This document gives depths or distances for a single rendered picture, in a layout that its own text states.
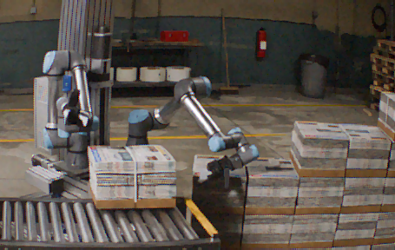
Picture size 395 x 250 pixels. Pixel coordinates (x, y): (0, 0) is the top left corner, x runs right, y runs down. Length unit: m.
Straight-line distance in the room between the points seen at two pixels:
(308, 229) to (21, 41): 7.02
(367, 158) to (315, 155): 0.34
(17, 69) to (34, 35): 0.66
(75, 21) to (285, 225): 1.68
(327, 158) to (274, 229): 0.50
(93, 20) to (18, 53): 6.20
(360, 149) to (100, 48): 1.58
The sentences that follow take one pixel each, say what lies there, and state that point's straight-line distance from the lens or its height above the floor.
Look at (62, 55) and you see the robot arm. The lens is 2.94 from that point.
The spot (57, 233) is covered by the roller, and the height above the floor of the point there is 0.80.
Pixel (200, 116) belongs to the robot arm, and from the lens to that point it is 2.98.
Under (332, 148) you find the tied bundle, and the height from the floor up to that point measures 1.00.
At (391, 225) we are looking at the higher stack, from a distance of 3.40.
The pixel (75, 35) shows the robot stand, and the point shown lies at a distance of 3.24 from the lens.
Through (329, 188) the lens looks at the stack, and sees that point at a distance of 3.16.
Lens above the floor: 1.80
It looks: 14 degrees down
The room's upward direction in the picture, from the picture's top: 3 degrees clockwise
